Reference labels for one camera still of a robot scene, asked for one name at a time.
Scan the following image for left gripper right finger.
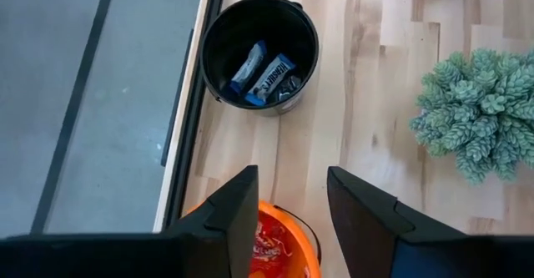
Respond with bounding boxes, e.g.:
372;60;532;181
326;165;534;278

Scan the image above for artificial succulent in grey pot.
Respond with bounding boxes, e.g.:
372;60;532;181
408;47;534;186

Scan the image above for orange pumpkin face bucket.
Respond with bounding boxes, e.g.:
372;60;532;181
183;200;322;278

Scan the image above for black table edge rail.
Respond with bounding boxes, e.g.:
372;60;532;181
160;0;229;231

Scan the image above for blue white Hershey's bar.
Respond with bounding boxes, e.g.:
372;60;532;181
229;39;268;95
244;52;297;107

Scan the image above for black plastic bucket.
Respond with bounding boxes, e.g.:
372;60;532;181
199;0;320;118

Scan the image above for red Skittles candy packet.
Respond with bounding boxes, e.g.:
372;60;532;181
249;210;305;278

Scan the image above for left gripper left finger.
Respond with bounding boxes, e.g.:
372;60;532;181
0;164;260;278

